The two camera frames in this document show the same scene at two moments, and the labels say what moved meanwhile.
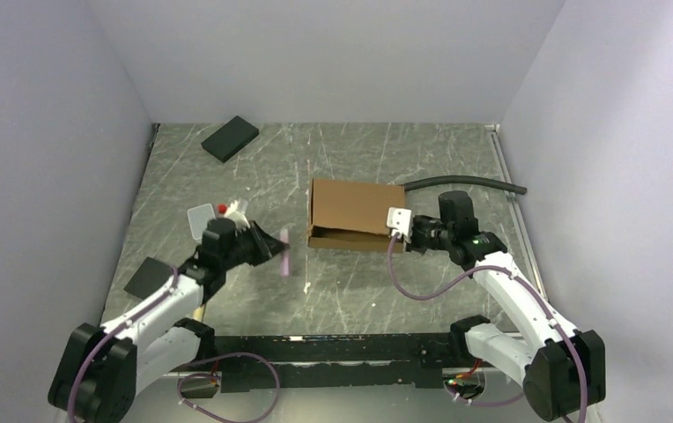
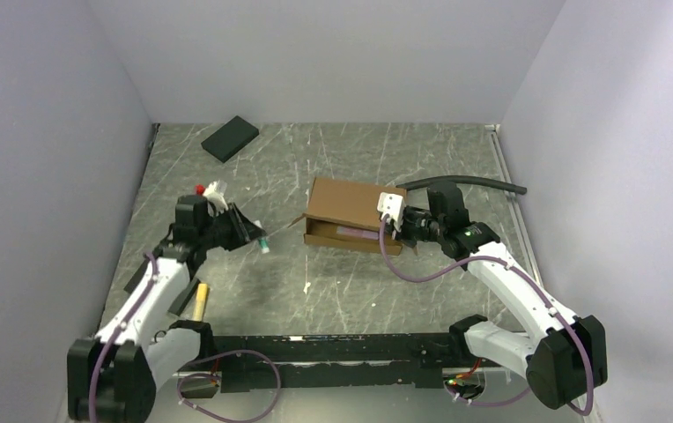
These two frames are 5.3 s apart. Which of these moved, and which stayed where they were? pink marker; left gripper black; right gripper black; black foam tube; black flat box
Moved: left gripper black; pink marker
Stayed: black foam tube; black flat box; right gripper black
